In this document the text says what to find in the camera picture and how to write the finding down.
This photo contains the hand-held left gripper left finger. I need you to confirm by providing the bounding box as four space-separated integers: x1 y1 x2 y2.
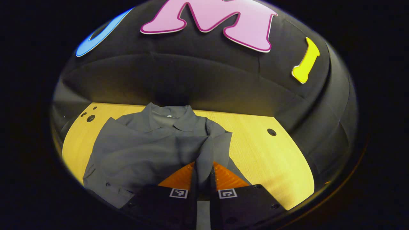
127 161 198 230

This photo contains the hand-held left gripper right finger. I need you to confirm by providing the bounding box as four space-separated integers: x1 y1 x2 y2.
209 161 287 230

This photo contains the grey collared shirt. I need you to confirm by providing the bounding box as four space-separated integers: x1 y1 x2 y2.
82 102 253 230

